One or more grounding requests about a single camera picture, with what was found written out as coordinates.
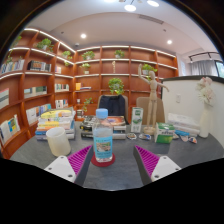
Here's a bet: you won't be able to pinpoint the wooden shelf unit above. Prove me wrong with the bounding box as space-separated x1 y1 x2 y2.
0 27 179 159

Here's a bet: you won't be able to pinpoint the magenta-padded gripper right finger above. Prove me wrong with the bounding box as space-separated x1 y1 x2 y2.
133 144 182 186

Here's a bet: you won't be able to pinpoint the stack of white tissue packs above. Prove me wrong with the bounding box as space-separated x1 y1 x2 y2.
166 112 202 138

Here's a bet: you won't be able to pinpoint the white cup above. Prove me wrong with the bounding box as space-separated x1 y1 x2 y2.
45 126 72 158

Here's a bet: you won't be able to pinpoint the wooden artist mannequin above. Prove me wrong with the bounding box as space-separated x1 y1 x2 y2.
137 63 170 136

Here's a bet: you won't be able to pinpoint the clear blue-capped water bottle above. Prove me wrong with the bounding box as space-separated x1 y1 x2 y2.
92 108 114 164

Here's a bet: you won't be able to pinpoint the white vase with pale flowers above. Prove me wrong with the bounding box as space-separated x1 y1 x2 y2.
195 76 216 139

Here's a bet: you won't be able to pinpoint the chair with dark jacket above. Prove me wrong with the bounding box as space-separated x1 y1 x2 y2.
97 94 129 123

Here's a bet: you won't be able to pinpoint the stack of colourful books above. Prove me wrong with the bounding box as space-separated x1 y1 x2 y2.
34 108 77 141

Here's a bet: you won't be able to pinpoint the tall green-white carton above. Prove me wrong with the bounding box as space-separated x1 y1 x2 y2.
130 106 144 134

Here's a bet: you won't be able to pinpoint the ceiling lights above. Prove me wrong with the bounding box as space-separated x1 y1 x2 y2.
79 0 174 46

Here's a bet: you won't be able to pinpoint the window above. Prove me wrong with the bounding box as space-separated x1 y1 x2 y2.
214 60 224 79

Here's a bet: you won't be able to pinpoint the grey curtain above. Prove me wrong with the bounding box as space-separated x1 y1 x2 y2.
190 59 219 77

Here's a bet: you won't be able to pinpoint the green-white small box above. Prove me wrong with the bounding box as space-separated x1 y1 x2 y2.
153 121 176 145

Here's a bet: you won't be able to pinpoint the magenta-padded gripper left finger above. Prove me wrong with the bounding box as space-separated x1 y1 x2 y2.
43 144 95 187

